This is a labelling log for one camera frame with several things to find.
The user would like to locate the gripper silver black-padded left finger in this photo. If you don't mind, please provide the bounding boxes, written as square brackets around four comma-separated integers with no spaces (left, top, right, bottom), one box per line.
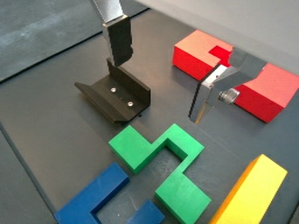
[89,0,133,67]

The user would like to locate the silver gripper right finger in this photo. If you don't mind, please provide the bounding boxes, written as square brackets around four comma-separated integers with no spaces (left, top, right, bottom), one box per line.
[188,48,266,123]

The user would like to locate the blue U-shaped block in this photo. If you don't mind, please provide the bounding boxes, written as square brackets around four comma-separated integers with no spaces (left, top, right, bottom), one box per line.
[53,163,164,224]

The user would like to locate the black angle fixture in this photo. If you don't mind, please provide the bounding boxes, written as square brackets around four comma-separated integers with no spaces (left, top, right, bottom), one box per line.
[74,59,150,124]

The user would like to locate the red base block with slots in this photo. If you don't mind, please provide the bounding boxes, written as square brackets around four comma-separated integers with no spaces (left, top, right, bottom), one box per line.
[172,31,299,123]

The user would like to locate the green zigzag block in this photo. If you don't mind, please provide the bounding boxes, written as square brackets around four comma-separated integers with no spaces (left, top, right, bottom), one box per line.
[108,124,210,224]

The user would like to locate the yellow bar block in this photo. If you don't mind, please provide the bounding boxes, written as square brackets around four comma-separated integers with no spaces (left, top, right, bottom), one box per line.
[209,154,286,224]

